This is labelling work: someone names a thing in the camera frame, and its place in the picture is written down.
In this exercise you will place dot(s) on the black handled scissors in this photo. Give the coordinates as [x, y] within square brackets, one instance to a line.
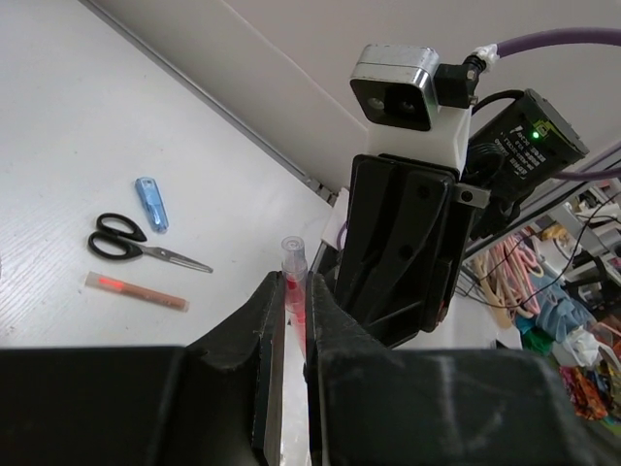
[119, 238]

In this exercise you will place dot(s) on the brown orange pen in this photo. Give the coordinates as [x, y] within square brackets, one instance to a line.
[134, 291]

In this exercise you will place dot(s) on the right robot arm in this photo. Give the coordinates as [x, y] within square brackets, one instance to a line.
[523, 146]

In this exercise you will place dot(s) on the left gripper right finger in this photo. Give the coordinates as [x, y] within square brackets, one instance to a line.
[371, 405]

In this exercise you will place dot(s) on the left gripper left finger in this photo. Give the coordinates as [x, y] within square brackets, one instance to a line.
[217, 401]

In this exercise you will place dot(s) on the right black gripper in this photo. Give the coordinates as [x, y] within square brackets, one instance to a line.
[404, 245]

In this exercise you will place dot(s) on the red pink pen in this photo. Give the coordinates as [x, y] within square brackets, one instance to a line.
[294, 267]

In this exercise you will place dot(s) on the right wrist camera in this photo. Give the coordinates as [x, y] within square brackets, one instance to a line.
[396, 90]

